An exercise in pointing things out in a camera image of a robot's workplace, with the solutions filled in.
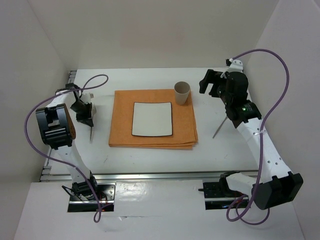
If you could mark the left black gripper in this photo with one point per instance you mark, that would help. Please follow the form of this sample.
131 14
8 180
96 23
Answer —
86 118

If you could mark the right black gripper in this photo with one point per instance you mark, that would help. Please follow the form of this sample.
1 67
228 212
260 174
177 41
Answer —
211 77

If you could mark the silver fork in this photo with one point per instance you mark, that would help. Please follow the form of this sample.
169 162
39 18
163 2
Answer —
91 130

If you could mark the beige paper cup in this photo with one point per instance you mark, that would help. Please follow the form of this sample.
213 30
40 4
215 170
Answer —
181 91

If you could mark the silver knife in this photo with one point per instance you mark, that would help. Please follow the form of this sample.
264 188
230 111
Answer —
219 128

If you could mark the orange cloth napkin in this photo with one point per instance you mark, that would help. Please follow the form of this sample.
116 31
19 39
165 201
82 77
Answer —
184 136

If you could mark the white square plate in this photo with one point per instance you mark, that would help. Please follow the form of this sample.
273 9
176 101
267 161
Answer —
152 119

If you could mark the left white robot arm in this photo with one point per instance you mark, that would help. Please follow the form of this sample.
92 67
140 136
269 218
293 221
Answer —
57 130

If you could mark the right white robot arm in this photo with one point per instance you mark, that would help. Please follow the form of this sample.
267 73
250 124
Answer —
275 183

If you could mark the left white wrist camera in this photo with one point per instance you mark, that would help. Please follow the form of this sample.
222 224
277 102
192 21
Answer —
87 98

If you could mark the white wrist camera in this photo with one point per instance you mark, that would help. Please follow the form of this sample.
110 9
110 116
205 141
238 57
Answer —
234 65
87 98

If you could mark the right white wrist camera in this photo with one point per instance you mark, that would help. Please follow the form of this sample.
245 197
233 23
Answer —
234 65

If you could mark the aluminium rail frame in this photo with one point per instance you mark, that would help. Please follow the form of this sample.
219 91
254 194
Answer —
209 158

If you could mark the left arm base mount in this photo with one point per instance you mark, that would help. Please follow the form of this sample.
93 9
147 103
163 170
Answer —
78 203

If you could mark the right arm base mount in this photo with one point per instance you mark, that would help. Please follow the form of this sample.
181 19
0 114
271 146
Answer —
217 198

